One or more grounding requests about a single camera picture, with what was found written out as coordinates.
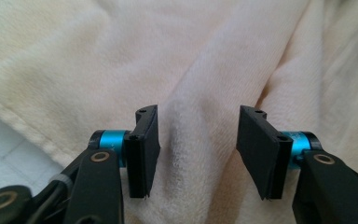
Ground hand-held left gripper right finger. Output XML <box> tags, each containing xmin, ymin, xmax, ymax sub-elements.
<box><xmin>236</xmin><ymin>105</ymin><xmax>323</xmax><ymax>201</ymax></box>

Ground white grid mat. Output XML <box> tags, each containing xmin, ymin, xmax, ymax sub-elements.
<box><xmin>0</xmin><ymin>105</ymin><xmax>63</xmax><ymax>198</ymax></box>

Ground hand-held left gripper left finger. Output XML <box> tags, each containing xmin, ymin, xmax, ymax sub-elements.
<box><xmin>88</xmin><ymin>105</ymin><xmax>162</xmax><ymax>200</ymax></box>

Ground cream towel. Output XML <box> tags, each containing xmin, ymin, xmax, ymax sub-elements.
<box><xmin>0</xmin><ymin>0</ymin><xmax>358</xmax><ymax>224</ymax></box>

